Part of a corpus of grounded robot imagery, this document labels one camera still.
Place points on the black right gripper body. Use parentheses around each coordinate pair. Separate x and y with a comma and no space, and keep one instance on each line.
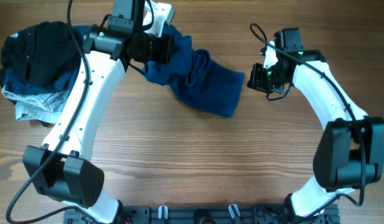
(266,79)

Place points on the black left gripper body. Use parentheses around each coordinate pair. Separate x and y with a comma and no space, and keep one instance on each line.
(157,48)

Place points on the blue polo shirt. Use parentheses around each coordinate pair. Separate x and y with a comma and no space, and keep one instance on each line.
(196,79)

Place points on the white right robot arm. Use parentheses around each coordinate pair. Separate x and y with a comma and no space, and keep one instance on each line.
(350,154)

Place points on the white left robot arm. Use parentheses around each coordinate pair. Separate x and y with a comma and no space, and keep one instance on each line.
(61,168)

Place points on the black folded garment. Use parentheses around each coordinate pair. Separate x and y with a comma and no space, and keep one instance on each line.
(41,53)

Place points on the light grey denim garment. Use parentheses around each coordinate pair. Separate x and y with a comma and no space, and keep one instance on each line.
(45,107)

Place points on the navy folded garment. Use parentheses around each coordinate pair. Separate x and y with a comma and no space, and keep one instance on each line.
(65,81)

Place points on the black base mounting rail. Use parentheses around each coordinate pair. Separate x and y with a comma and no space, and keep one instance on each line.
(258,214)

